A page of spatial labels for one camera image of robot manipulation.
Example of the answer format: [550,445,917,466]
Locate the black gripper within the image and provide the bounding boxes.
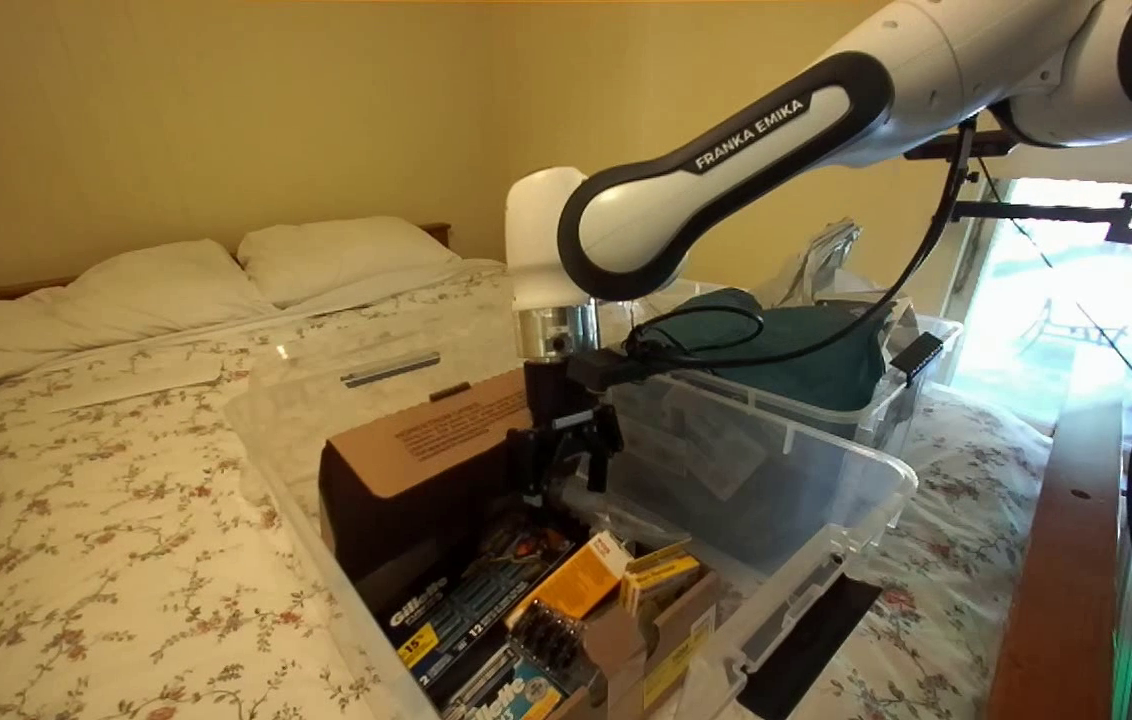
[524,361,625,506]

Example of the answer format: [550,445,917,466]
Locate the black product box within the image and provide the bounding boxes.
[389,520,572,708]

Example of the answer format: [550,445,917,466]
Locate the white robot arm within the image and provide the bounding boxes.
[504,0,1132,506]

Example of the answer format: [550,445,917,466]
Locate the orange product box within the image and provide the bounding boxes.
[507,533,628,623]

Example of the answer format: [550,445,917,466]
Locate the brown cardboard box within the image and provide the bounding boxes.
[320,371,532,612]

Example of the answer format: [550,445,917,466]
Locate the yellow product box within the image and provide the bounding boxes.
[621,545,708,714]

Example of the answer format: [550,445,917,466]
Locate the clear plastic bin with boxes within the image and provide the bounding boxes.
[226,371,917,720]

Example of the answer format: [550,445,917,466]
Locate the dark teal cloth bag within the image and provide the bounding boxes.
[625,288,884,411]

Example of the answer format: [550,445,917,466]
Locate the grey remote on bed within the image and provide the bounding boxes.
[339,352,441,388]

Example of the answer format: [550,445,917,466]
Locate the white pillow far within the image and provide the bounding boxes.
[234,216,453,309]

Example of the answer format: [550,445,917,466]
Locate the white pillow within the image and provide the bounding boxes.
[234,216,453,309]
[0,240,277,382]

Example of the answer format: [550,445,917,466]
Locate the clear plastic bin with bags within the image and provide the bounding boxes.
[625,288,956,445]

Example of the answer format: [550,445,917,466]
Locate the white pillow near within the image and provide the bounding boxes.
[0,240,277,382]

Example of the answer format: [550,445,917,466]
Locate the floral bedspread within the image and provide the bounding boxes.
[0,262,1046,720]

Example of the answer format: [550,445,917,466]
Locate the wooden bed footboard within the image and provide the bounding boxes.
[984,397,1118,720]

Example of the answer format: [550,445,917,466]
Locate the camera on black stand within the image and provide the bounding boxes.
[903,134,1132,246]

